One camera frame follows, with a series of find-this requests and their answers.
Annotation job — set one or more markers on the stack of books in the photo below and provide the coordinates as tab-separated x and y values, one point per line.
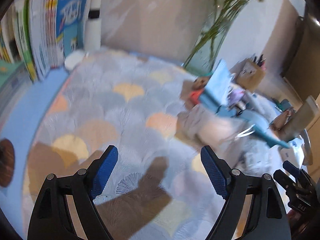
42	33

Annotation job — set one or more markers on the plaid packaged face mask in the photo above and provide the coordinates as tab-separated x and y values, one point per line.
209	128

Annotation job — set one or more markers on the purple wet wipes pack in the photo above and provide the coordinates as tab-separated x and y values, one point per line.
235	95

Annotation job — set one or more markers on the red soft object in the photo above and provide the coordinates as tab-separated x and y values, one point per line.
194	96

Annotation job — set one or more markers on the white tissue pack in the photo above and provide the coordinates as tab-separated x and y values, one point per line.
299	152

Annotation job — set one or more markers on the light blue surgical mask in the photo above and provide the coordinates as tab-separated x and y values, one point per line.
218	85

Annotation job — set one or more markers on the patterned table cloth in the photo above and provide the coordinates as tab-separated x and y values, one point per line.
159	188

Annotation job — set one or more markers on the beige mini bag keychain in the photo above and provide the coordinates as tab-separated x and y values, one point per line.
279	122

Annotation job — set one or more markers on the glass vase with stems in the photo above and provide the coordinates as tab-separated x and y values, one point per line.
221	15

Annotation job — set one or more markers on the cardboard pen holder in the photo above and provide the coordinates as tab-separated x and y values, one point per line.
250	76

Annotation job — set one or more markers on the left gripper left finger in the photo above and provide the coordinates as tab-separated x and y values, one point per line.
51	218

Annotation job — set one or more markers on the beige thermos bottle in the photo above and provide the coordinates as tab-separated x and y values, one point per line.
299	120

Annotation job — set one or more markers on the blue fabric pouch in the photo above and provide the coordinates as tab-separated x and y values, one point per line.
220	110

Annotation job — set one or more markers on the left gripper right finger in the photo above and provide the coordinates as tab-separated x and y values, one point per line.
257	198

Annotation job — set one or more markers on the teal drawstring pouch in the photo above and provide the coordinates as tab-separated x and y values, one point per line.
261	128

